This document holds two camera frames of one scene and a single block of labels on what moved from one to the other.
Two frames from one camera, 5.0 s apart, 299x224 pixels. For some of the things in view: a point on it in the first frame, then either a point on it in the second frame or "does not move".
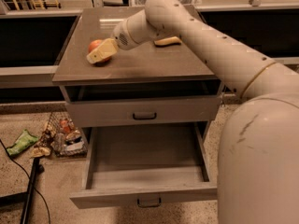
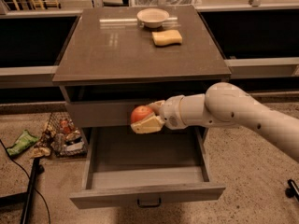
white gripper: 121,37 → 171,112
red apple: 92,46 → 139,112
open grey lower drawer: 149,164 does not move
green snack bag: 22,142 does not move
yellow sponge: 171,40 does not move
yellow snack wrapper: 39,151 does not move
